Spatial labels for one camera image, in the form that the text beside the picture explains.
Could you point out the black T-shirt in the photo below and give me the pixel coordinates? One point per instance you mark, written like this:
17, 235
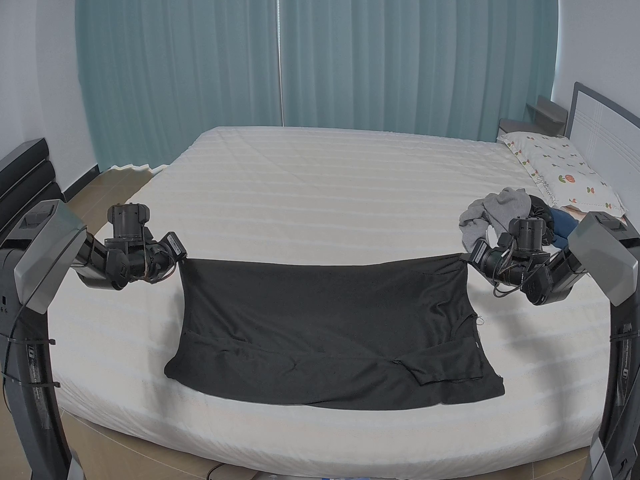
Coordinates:
330, 338

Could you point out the grey bedside table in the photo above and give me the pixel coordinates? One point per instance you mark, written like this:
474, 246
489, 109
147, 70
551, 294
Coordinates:
542, 115

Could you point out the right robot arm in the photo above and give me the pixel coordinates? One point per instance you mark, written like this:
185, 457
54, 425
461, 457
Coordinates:
600, 258

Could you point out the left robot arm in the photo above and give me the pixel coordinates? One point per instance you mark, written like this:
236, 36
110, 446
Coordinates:
45, 248

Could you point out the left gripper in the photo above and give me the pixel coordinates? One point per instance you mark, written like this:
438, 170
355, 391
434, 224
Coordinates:
170, 253

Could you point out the white printed pillow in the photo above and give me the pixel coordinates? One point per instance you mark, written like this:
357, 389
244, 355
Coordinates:
565, 168

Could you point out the pile of clothes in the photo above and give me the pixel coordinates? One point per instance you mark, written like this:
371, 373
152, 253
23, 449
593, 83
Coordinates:
500, 213

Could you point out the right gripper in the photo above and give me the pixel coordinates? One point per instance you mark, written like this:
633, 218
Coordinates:
487, 260

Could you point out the black chest of drawers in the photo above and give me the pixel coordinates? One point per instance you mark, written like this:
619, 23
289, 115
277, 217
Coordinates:
22, 178

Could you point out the blue-green curtain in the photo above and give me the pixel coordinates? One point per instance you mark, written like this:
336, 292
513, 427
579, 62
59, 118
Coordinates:
175, 58
415, 48

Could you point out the bed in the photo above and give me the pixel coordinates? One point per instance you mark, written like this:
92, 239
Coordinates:
325, 193

